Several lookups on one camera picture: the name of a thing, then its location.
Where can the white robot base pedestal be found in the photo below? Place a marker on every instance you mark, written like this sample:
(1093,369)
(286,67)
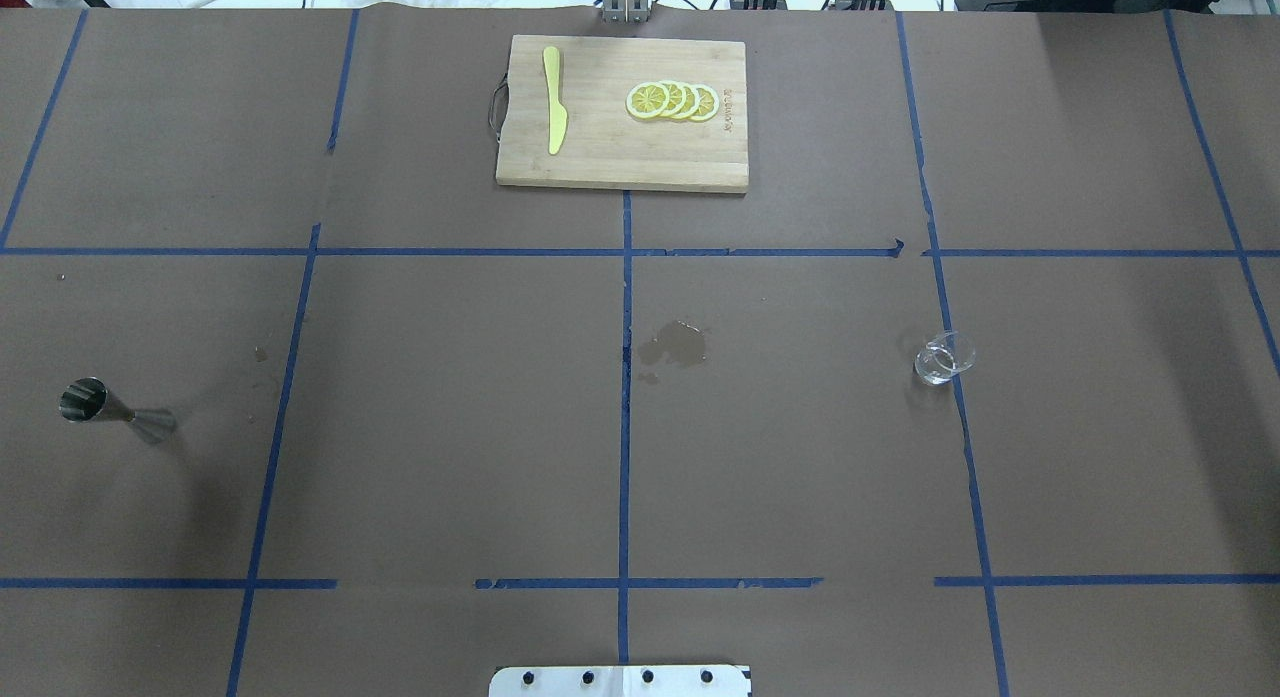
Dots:
(623,680)

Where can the bamboo cutting board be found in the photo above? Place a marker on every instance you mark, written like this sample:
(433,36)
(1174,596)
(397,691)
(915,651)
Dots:
(605,147)

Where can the lemon slice nearest board edge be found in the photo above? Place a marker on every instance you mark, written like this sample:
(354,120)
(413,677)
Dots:
(648,100)

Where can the yellow plastic knife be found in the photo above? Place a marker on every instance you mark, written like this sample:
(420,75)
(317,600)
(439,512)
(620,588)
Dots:
(558,117)

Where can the lemon slice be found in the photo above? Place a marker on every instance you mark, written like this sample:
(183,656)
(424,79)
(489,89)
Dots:
(707,103)
(674,98)
(691,103)

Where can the aluminium frame post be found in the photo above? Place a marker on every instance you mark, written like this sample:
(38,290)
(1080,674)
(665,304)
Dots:
(626,11)

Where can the small clear glass beaker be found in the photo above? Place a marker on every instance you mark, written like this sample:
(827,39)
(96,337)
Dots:
(946,355)

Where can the steel jigger measuring cup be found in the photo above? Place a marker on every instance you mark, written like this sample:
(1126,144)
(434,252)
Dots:
(88,400)

